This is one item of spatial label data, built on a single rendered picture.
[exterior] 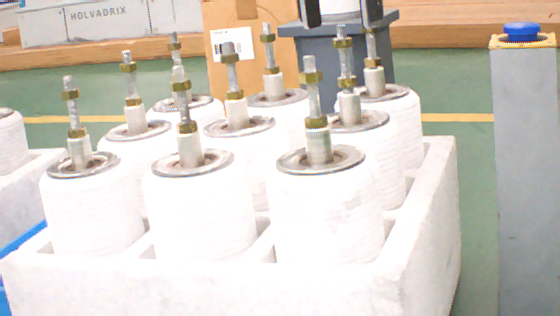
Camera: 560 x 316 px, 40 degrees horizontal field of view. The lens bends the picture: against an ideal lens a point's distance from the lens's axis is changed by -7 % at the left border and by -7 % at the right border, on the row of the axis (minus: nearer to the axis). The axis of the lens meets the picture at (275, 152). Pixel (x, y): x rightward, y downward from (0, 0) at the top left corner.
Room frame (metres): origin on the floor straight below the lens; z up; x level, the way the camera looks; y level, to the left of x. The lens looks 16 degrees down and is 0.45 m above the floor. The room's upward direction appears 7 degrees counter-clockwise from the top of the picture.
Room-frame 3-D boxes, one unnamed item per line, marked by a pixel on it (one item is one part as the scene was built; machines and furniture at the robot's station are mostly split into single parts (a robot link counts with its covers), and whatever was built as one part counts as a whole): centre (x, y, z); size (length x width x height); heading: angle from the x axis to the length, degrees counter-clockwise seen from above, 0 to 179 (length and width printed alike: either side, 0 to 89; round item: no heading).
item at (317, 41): (1.21, -0.12, 0.15); 0.15 x 0.15 x 0.30; 62
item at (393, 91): (0.88, -0.12, 0.25); 0.08 x 0.08 x 0.01
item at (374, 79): (0.88, -0.12, 0.26); 0.02 x 0.02 x 0.03
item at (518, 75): (0.78, -0.27, 0.16); 0.07 x 0.07 x 0.31; 70
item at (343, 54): (0.77, -0.08, 0.31); 0.01 x 0.01 x 0.08; 73
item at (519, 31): (0.78, -0.26, 0.32); 0.04 x 0.04 x 0.02
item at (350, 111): (0.77, -0.08, 0.26); 0.02 x 0.02 x 0.03
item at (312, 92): (0.65, -0.04, 0.30); 0.01 x 0.01 x 0.08; 88
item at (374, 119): (0.77, -0.08, 0.25); 0.08 x 0.08 x 0.01
